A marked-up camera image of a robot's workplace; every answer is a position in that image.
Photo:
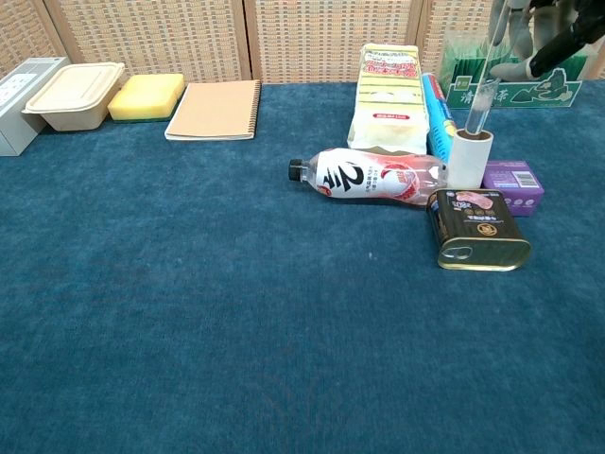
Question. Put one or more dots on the yellow green sponge pack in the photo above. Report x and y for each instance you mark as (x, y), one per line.
(390, 104)

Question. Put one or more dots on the beige lidded food container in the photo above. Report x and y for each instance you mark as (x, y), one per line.
(71, 97)

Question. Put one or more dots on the yellow sponge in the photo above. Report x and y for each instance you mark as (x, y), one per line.
(139, 106)
(158, 79)

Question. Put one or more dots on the red white plastic drink bottle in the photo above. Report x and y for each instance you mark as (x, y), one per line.
(368, 177)

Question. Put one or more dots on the clear white-capped test tube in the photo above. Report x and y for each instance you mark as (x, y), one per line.
(479, 109)

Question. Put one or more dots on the small purple box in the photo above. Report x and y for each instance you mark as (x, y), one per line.
(515, 186)

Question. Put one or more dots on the blue table cloth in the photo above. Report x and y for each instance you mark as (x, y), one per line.
(189, 307)

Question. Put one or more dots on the wicker folding screen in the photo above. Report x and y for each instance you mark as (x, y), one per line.
(156, 38)

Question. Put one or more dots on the clear box of green packets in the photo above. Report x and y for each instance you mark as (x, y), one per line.
(553, 92)

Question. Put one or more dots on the dark luncheon meat can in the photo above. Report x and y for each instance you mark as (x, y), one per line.
(477, 227)

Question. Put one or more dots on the white power strip box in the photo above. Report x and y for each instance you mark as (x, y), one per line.
(14, 99)

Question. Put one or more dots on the blue cling film box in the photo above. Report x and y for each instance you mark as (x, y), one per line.
(439, 123)

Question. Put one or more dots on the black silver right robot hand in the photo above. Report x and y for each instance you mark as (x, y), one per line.
(562, 42)

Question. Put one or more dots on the white lint roller roll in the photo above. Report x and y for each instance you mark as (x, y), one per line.
(468, 163)

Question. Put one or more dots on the kraft spiral notebook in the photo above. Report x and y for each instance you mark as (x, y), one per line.
(215, 111)

